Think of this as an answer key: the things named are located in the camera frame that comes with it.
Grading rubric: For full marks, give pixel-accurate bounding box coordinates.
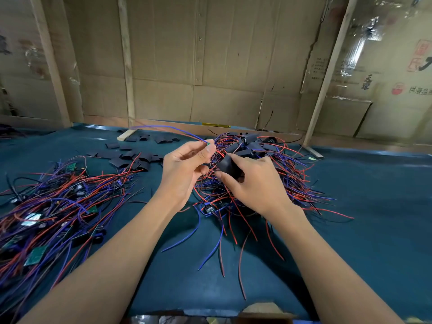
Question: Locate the pile of unsleeved wired boards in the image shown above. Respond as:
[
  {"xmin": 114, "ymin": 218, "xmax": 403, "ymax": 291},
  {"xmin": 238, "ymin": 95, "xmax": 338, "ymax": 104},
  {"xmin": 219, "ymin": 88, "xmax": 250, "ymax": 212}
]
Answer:
[{"xmin": 0, "ymin": 155, "xmax": 146, "ymax": 315}]

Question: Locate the thin wooden post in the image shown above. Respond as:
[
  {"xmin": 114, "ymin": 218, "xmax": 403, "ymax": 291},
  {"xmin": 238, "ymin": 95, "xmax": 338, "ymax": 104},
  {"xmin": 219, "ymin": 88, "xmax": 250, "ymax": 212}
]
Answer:
[{"xmin": 116, "ymin": 0, "xmax": 138, "ymax": 141}]

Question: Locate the wire pile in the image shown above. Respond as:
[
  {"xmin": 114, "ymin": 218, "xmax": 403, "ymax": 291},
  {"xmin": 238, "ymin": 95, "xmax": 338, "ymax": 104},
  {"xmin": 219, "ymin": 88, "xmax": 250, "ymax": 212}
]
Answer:
[{"xmin": 0, "ymin": 123, "xmax": 18, "ymax": 139}]

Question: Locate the wooden ledge board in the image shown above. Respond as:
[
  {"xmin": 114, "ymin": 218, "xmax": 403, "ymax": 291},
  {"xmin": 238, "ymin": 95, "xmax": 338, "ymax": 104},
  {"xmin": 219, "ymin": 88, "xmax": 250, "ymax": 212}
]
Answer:
[{"xmin": 84, "ymin": 114, "xmax": 432, "ymax": 156}]

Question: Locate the black sleeve piece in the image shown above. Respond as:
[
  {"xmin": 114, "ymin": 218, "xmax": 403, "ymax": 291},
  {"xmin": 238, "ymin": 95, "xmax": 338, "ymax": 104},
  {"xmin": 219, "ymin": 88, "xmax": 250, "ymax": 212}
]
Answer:
[{"xmin": 216, "ymin": 155, "xmax": 244, "ymax": 180}]

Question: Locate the tan cardboard flap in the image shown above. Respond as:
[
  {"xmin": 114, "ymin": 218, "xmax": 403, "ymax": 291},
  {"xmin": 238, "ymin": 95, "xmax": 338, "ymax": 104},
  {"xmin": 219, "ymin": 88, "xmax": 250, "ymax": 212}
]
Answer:
[{"xmin": 239, "ymin": 301, "xmax": 298, "ymax": 318}]

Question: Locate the clear plastic sheet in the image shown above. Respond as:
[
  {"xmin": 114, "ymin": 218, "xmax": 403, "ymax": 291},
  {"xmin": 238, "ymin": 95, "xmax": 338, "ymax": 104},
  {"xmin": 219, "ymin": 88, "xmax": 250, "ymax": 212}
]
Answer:
[{"xmin": 337, "ymin": 0, "xmax": 432, "ymax": 99}]

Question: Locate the person's right hand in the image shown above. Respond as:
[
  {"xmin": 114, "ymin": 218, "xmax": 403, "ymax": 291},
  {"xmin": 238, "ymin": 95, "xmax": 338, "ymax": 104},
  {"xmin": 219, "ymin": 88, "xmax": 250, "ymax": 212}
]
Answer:
[{"xmin": 216, "ymin": 153, "xmax": 294, "ymax": 223}]

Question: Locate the person's left forearm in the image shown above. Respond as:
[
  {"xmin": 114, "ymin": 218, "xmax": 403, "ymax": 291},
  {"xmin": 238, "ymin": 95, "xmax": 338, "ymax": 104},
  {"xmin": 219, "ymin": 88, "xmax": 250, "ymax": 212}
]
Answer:
[{"xmin": 20, "ymin": 195, "xmax": 183, "ymax": 324}]

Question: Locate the person's right forearm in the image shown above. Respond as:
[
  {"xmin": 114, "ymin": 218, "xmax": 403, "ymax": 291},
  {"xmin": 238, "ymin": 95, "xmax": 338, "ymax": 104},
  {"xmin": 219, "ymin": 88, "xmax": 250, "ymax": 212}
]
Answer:
[{"xmin": 266, "ymin": 206, "xmax": 402, "ymax": 324}]

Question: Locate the green wired circuit board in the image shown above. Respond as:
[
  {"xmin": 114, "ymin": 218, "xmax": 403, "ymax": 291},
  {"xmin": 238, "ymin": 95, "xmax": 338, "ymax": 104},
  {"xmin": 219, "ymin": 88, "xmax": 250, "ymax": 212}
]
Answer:
[{"xmin": 131, "ymin": 123, "xmax": 217, "ymax": 162}]

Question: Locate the person's left hand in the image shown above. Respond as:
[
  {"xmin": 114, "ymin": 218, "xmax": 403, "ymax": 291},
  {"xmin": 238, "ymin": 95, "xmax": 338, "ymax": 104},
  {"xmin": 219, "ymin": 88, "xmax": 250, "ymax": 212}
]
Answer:
[{"xmin": 154, "ymin": 139, "xmax": 217, "ymax": 212}]

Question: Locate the pile of sleeved wired boards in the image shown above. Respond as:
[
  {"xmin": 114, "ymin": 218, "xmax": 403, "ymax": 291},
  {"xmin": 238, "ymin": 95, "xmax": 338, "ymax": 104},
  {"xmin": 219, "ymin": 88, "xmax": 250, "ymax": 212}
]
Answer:
[{"xmin": 162, "ymin": 131, "xmax": 355, "ymax": 301}]

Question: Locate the pale slanted wooden post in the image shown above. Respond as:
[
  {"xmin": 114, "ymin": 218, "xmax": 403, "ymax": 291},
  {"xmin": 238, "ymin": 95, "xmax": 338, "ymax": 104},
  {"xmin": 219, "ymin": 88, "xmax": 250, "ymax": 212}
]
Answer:
[{"xmin": 302, "ymin": 0, "xmax": 359, "ymax": 158}]

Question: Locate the wide wooden post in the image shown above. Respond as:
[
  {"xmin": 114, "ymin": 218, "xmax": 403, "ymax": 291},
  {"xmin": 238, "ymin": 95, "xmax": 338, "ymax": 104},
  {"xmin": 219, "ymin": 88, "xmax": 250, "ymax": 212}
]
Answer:
[{"xmin": 28, "ymin": 0, "xmax": 72, "ymax": 129}]

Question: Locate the pile of black sleeve pieces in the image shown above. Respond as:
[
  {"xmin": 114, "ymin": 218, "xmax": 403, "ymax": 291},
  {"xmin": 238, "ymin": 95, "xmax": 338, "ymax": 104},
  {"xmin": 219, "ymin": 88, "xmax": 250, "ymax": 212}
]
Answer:
[{"xmin": 88, "ymin": 131, "xmax": 183, "ymax": 171}]

